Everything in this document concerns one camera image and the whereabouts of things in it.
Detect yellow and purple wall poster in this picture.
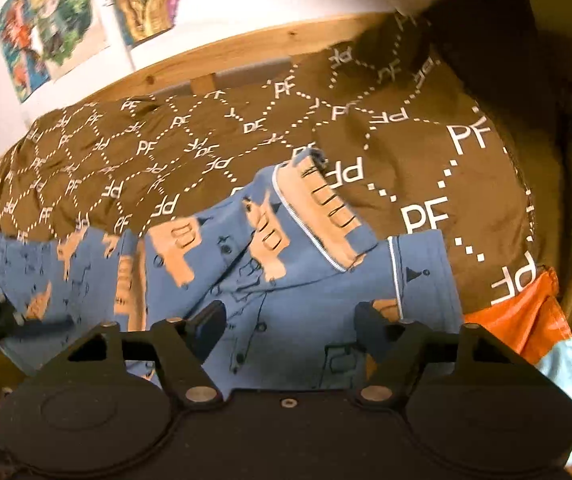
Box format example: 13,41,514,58
106,0,188,52

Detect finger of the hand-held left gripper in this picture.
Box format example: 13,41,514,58
12,315,75,338

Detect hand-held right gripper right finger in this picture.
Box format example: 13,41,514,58
354,301,515,408

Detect orange and light blue cloth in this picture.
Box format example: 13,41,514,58
462,265,572,467

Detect blue orange printed pants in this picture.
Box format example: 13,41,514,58
0,149,467,392

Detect wooden bed frame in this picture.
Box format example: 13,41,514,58
0,7,403,201

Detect green and yellow wall poster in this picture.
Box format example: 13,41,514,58
23,0,113,82

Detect brown printed blanket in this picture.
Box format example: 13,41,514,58
0,10,539,311

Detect red and blue wall poster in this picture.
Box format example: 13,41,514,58
0,0,53,104

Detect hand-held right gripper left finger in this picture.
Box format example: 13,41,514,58
67,301,228,408

